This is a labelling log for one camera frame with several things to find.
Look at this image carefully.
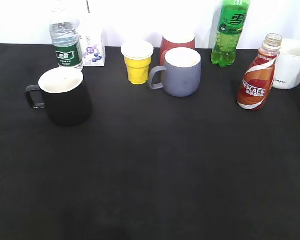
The green sprite bottle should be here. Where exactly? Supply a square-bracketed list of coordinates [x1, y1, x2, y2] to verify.
[211, 0, 251, 68]

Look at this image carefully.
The white blueberry milk carton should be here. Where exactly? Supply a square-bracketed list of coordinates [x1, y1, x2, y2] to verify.
[77, 13, 106, 67]

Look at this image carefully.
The red nescafe coffee bottle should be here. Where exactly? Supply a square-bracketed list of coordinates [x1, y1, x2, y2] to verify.
[237, 33, 283, 111]

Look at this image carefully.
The grey mug white interior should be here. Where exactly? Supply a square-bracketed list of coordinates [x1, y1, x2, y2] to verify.
[148, 47, 202, 98]

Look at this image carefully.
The yellow cup white rim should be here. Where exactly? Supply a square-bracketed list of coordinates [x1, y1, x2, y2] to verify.
[121, 40, 154, 85]

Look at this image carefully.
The black mug white interior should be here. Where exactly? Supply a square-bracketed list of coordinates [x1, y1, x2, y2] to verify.
[25, 67, 93, 127]

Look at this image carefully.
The clear water bottle green label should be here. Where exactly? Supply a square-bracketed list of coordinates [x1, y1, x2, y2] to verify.
[49, 0, 84, 71]

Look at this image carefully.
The red mug white interior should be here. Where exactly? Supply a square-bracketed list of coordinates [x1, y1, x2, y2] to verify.
[159, 30, 196, 66]

